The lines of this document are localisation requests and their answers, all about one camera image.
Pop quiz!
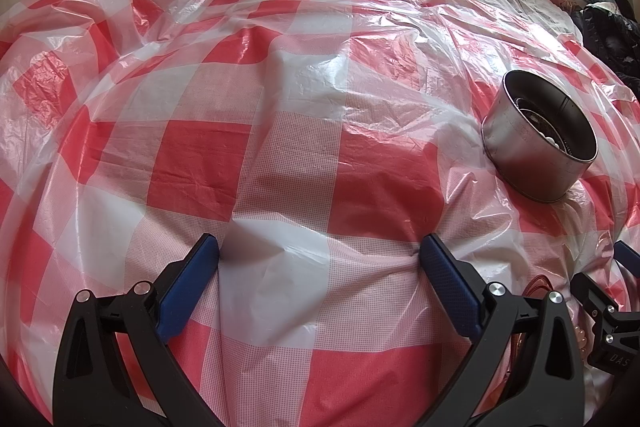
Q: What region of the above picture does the black puffer jacket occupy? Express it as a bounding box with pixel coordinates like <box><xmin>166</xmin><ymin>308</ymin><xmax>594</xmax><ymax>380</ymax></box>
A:
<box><xmin>571</xmin><ymin>0</ymin><xmax>640</xmax><ymax>94</ymax></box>

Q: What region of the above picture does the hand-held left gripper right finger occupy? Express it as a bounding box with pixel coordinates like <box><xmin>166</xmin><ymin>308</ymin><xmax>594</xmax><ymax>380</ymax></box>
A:
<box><xmin>420</xmin><ymin>234</ymin><xmax>586</xmax><ymax>427</ymax></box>

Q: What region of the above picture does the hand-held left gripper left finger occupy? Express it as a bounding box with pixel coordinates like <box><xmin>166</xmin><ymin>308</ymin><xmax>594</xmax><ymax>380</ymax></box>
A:
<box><xmin>52</xmin><ymin>233</ymin><xmax>222</xmax><ymax>427</ymax></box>

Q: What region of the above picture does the red cord bracelet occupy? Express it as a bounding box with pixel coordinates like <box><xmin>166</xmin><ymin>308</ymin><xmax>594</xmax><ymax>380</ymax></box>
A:
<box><xmin>507</xmin><ymin>274</ymin><xmax>556</xmax><ymax>408</ymax></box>

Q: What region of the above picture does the red checked plastic sheet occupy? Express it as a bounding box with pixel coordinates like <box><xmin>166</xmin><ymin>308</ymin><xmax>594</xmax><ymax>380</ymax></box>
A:
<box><xmin>0</xmin><ymin>0</ymin><xmax>640</xmax><ymax>427</ymax></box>

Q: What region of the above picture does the round metal tin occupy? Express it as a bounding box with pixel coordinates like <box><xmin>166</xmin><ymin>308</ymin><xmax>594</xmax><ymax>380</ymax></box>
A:
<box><xmin>481</xmin><ymin>69</ymin><xmax>599</xmax><ymax>204</ymax></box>

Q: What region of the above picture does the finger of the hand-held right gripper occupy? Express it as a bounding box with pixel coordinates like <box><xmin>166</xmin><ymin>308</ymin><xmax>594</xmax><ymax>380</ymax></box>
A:
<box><xmin>571</xmin><ymin>272</ymin><xmax>622</xmax><ymax>324</ymax></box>
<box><xmin>613</xmin><ymin>240</ymin><xmax>640</xmax><ymax>270</ymax></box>

